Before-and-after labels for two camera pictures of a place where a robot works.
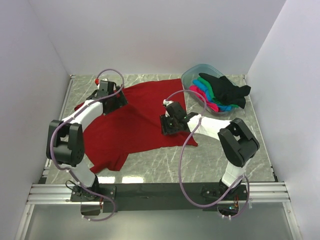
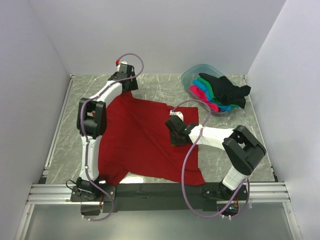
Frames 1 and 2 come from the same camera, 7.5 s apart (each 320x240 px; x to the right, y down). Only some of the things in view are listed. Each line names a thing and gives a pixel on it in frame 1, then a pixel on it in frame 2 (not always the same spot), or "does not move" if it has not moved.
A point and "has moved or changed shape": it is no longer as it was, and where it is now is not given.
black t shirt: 226,92 does not move
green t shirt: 208,87 does not move
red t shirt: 108,141 has moved or changed shape
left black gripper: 120,101 → 133,85
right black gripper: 165,129 → 173,142
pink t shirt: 213,107 does not move
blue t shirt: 221,108 does not move
